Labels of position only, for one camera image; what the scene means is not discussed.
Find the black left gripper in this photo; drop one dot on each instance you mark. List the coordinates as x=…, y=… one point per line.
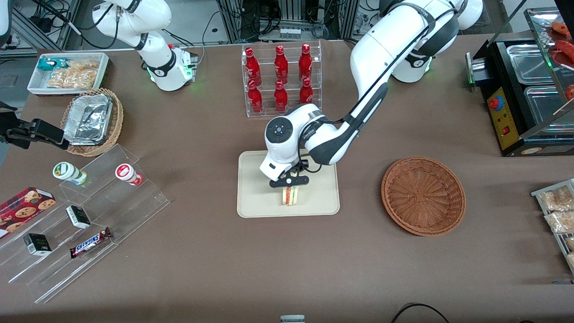
x=305, y=163

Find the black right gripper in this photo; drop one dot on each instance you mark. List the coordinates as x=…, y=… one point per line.
x=19, y=133

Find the triangle sandwich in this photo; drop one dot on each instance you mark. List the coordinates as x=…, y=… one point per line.
x=290, y=197

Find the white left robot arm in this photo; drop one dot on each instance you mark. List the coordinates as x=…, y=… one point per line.
x=372, y=54

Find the cream plastic tray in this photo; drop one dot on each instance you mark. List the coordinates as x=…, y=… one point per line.
x=260, y=197

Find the small wicker basket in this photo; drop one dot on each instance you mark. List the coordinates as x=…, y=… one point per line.
x=114, y=130

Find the round brown wicker basket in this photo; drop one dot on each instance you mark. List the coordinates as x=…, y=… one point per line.
x=421, y=197

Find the grey snack tray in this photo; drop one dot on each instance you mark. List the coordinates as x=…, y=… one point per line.
x=538, y=194

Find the aluminium foil container stack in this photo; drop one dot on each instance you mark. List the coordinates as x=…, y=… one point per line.
x=87, y=119

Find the green lidded cup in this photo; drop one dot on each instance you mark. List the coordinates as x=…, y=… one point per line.
x=67, y=172

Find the white rectangular bin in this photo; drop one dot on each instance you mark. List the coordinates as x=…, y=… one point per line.
x=36, y=87

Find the bag of beige crackers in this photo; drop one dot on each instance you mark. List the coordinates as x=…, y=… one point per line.
x=67, y=80
x=84, y=66

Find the teal snack packet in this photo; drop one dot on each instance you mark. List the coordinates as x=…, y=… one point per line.
x=53, y=63

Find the red cookie box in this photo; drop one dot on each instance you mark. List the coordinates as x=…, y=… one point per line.
x=22, y=211

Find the red cola bottle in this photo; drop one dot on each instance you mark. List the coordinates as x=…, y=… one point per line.
x=281, y=63
x=305, y=60
x=280, y=98
x=252, y=65
x=254, y=99
x=306, y=92

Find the red lidded cup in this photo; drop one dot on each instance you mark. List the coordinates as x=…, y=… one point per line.
x=127, y=173

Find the small black box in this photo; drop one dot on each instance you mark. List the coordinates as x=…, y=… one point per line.
x=78, y=216
x=37, y=244

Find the clear acrylic bottle rack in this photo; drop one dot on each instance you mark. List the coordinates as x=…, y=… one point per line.
x=268, y=72

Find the clear acrylic stepped shelf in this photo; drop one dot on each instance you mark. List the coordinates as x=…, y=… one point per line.
x=134, y=211

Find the snickers chocolate bar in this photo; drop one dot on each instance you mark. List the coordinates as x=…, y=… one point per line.
x=91, y=242

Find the small grey white device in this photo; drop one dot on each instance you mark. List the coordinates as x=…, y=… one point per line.
x=292, y=319

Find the white power strip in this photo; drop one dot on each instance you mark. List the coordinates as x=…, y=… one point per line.
x=290, y=32

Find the black food warmer cabinet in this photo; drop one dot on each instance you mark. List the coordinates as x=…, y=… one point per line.
x=506, y=121

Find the steel warmer pan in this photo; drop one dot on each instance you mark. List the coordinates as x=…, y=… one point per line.
x=529, y=63
x=545, y=107

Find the clear bag of snacks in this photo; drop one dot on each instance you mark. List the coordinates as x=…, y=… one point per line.
x=560, y=222
x=556, y=199
x=571, y=260
x=570, y=243

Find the red sausage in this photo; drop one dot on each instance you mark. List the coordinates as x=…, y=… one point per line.
x=560, y=28
x=566, y=47
x=570, y=92

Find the aluminium frame rack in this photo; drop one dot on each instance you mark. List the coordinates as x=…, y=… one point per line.
x=291, y=11

